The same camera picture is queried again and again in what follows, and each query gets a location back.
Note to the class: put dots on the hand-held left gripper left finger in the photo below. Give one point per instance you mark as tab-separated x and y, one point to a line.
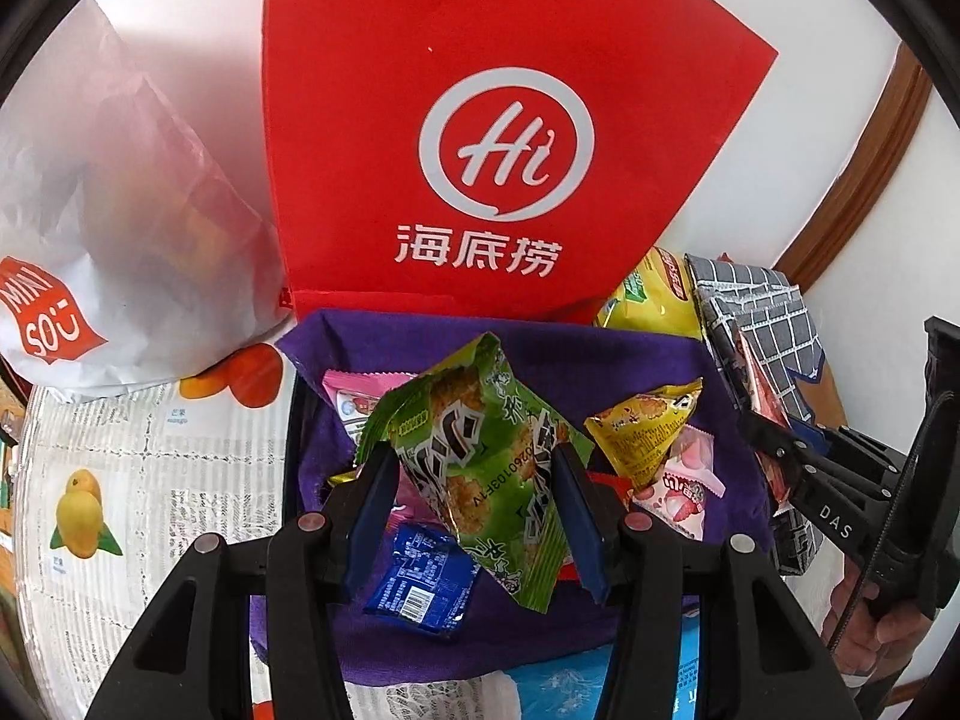
371	517

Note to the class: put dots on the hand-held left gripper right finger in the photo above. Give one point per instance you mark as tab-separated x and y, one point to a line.
581	525

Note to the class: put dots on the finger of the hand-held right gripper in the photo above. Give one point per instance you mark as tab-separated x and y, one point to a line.
840	446
776	454

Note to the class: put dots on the blue snack packet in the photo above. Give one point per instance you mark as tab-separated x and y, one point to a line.
420	574

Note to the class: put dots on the green snack packet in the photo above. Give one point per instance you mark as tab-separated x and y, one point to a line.
480	450

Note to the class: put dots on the purple felt basket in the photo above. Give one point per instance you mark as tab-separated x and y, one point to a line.
570	352

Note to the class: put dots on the person's right hand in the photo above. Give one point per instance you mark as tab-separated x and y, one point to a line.
874	641

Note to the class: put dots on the pink snack packet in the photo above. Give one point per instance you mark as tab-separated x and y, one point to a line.
349	397
679	491

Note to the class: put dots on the yellow triangular snack packet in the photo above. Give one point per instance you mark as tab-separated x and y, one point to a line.
645	427

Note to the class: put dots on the grey checkered fabric bag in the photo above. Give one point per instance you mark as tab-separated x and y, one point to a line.
757	307

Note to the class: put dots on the blue tissue pack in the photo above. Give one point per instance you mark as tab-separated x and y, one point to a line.
592	686

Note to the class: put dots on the yellow chip bag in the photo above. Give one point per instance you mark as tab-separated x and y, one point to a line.
652	292

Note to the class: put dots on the fruit-print table mat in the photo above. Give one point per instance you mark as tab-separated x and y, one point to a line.
165	465

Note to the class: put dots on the white plastic bag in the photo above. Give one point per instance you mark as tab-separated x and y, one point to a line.
135	202

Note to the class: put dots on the red paper bag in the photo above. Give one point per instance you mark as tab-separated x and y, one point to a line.
487	90

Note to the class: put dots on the brown wooden door frame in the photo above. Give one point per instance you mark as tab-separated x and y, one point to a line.
870	165

